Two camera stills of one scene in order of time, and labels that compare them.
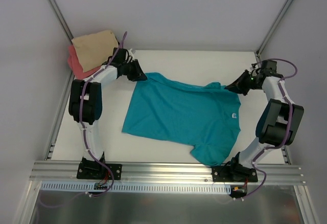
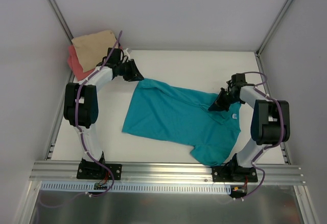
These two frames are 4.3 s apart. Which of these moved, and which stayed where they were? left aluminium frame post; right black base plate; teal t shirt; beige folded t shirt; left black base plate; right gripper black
Moved: right gripper black; teal t shirt
Stayed: left black base plate; right black base plate; left aluminium frame post; beige folded t shirt
